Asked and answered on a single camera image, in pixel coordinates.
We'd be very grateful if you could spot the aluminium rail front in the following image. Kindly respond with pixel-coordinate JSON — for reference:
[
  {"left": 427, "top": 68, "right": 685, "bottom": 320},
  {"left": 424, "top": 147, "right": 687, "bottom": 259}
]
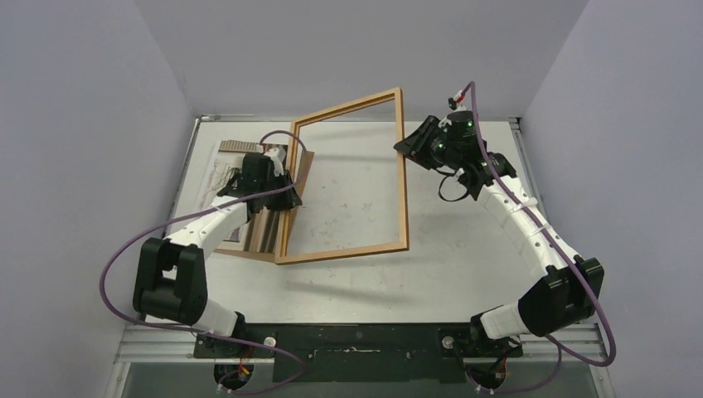
[{"left": 112, "top": 323, "right": 609, "bottom": 377}]

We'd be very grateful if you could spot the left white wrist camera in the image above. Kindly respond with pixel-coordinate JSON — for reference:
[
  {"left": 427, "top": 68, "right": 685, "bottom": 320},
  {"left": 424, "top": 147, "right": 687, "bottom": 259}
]
[{"left": 264, "top": 146, "right": 287, "bottom": 171}]

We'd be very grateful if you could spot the purple cable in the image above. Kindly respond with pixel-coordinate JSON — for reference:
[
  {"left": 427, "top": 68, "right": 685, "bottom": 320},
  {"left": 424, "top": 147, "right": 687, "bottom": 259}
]
[
  {"left": 99, "top": 129, "right": 308, "bottom": 396},
  {"left": 455, "top": 80, "right": 618, "bottom": 396}
]

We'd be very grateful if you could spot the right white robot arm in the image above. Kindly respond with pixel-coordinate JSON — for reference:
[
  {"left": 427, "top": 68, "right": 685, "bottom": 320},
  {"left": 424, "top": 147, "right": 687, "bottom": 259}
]
[{"left": 394, "top": 110, "right": 604, "bottom": 356}]

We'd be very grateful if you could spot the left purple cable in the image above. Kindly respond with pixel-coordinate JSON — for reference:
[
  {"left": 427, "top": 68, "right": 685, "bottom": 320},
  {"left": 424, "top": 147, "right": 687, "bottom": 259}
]
[{"left": 99, "top": 129, "right": 308, "bottom": 396}]

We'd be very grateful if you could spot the brown cardboard backing board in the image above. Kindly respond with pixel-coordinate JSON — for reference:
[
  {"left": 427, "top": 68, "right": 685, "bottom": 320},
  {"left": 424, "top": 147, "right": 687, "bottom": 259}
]
[{"left": 214, "top": 149, "right": 316, "bottom": 265}]

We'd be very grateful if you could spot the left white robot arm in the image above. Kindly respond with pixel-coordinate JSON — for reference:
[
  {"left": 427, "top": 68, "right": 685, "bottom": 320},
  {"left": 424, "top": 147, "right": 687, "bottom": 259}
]
[{"left": 133, "top": 147, "right": 302, "bottom": 357}]

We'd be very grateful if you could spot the wooden picture frame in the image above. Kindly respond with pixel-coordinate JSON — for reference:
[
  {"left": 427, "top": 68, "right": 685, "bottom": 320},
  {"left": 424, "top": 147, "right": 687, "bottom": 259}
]
[{"left": 274, "top": 87, "right": 410, "bottom": 265}]

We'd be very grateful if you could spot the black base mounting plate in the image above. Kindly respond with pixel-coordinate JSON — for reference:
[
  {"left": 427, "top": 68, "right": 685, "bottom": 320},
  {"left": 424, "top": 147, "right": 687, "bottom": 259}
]
[{"left": 193, "top": 323, "right": 523, "bottom": 386}]

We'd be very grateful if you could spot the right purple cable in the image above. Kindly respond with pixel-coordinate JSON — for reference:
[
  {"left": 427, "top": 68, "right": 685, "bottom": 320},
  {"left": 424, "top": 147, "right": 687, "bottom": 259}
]
[{"left": 455, "top": 80, "right": 618, "bottom": 396}]

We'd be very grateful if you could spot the printed plant photo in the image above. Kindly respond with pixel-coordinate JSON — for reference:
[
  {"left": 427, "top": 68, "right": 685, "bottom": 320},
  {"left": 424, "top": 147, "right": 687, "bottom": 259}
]
[{"left": 170, "top": 139, "right": 292, "bottom": 255}]

